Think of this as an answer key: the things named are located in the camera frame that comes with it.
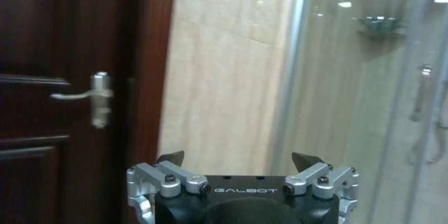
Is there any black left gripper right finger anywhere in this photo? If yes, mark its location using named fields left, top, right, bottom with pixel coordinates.
left=284, top=152, right=362, bottom=224

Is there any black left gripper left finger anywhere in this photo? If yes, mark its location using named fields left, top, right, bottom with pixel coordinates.
left=126, top=150, right=211, bottom=224

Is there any dark brown wooden door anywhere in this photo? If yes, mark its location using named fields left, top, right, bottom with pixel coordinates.
left=0, top=0, right=176, bottom=224

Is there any green glass corner shelf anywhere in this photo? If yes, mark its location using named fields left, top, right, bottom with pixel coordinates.
left=356, top=15, right=407, bottom=36

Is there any silver door lever handle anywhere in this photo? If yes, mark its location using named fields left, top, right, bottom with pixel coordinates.
left=50, top=71, right=115, bottom=130

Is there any glass shower enclosure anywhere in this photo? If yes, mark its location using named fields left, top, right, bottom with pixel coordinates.
left=271, top=0, right=448, bottom=224

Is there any silver shower door handle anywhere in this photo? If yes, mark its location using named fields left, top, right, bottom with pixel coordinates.
left=410, top=64, right=434, bottom=122

